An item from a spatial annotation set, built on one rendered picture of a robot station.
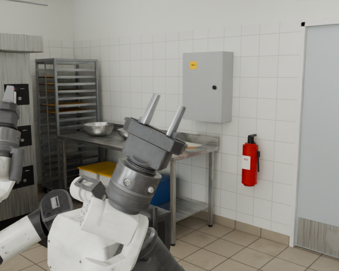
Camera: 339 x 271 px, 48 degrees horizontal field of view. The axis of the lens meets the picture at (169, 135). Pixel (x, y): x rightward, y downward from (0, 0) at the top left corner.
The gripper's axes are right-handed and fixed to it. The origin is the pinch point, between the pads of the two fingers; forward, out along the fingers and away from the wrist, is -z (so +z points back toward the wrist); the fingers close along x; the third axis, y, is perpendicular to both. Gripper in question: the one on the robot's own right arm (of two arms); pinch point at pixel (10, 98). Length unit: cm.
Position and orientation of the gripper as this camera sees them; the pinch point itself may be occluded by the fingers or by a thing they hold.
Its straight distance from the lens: 131.7
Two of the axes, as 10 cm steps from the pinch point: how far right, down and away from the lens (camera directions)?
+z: -0.3, 9.7, -2.5
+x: 2.5, -2.3, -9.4
